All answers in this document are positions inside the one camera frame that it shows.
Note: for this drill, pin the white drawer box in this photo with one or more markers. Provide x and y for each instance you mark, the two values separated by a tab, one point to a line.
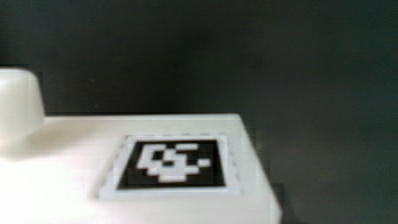
156	169

